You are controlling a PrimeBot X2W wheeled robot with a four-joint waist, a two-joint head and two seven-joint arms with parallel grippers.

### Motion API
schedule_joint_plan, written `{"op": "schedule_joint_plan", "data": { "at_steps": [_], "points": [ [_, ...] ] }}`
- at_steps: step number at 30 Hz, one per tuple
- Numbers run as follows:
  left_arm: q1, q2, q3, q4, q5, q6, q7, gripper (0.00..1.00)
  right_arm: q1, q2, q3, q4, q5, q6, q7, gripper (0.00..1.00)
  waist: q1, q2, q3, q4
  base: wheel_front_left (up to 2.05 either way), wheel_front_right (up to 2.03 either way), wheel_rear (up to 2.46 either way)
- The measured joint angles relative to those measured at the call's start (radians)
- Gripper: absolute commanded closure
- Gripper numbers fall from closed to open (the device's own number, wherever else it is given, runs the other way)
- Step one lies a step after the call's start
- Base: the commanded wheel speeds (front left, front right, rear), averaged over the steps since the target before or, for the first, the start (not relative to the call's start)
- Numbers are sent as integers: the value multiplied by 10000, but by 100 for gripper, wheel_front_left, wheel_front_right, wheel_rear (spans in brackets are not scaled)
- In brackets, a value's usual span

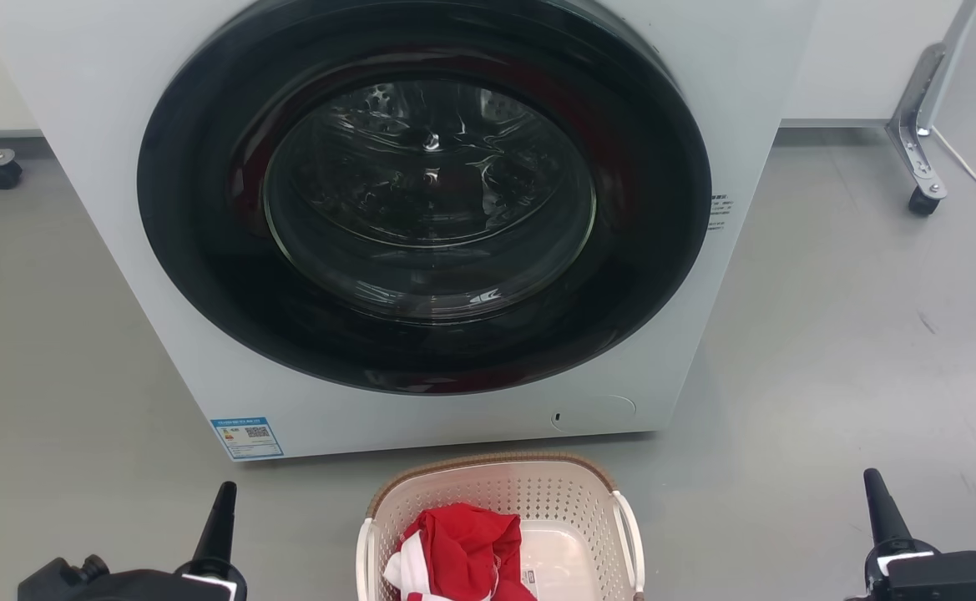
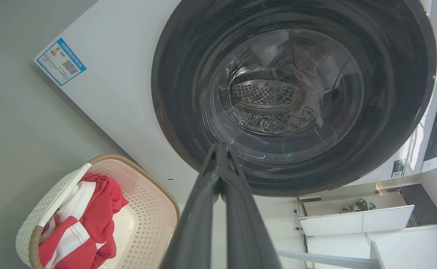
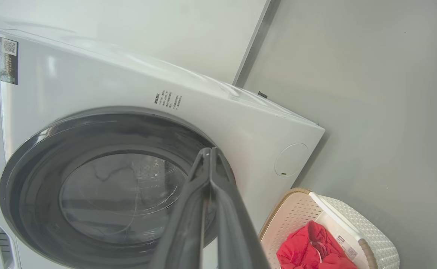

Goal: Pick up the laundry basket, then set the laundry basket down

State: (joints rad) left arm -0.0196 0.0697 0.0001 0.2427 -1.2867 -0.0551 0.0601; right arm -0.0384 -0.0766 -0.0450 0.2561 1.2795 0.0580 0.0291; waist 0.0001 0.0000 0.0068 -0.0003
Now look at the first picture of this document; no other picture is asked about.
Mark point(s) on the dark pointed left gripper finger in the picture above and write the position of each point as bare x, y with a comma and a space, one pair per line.
219, 526

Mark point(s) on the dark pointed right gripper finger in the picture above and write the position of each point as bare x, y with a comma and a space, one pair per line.
884, 509

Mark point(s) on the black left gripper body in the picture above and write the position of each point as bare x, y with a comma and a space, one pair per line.
137, 586

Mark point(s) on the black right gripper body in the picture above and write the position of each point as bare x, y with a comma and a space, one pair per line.
947, 578

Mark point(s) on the cream perforated laundry basket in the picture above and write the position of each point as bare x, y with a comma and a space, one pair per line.
554, 497

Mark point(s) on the blue energy label sticker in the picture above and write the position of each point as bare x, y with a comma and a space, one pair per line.
247, 437

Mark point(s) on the white garment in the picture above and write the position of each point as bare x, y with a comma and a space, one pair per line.
408, 572

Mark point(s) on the red garment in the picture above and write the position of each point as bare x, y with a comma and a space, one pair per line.
467, 547

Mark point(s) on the round black washing machine door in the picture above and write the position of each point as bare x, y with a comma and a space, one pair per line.
204, 250

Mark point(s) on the round white filter cover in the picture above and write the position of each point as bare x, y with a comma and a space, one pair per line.
600, 413

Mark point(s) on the black caster wheel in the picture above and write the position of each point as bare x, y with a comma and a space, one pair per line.
1, 174
923, 203

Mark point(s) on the small white barcode label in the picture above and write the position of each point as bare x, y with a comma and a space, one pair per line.
529, 578

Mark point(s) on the small black text sticker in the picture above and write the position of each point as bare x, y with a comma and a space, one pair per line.
720, 212

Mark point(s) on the white front-load washing machine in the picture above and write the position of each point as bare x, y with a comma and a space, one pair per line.
120, 100

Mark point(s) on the angled metal stand bracket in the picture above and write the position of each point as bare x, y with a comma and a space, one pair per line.
917, 115

